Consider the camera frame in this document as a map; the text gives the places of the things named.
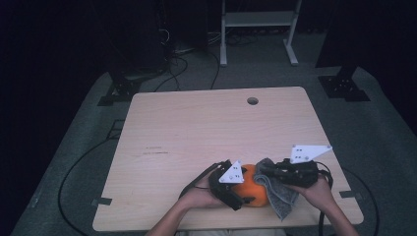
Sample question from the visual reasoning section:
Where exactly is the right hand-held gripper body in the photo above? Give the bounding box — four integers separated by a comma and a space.
280, 145, 333, 189

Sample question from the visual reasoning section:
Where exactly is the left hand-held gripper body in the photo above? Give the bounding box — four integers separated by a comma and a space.
208, 159, 246, 211

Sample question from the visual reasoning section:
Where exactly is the orange plush toy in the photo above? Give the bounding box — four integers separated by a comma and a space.
233, 163, 270, 208

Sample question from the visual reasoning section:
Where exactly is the grey cloth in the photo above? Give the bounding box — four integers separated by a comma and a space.
254, 157, 300, 221

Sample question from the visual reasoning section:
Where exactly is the person's left hand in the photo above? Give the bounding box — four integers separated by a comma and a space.
179, 175, 228, 211

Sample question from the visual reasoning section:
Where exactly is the person's right hand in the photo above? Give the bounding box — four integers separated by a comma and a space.
287, 176, 337, 214

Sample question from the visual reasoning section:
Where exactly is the black stand base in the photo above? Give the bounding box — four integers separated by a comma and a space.
97, 70, 165, 107
318, 65, 372, 103

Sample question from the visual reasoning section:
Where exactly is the white metal stand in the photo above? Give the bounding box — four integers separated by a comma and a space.
219, 0, 303, 68

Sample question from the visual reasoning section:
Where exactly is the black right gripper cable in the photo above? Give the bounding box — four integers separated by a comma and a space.
315, 161, 334, 236

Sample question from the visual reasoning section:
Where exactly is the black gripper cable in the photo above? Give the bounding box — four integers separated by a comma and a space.
315, 161, 334, 236
178, 159, 231, 201

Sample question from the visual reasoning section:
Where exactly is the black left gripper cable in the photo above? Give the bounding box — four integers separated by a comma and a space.
178, 159, 231, 201

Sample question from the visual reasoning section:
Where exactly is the black wire frame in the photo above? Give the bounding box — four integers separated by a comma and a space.
105, 119, 126, 141

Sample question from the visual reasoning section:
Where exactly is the bundle of black cables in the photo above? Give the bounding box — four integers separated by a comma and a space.
152, 28, 221, 93

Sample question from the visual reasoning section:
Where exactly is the long black floor cable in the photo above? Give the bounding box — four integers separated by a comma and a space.
57, 137, 116, 236

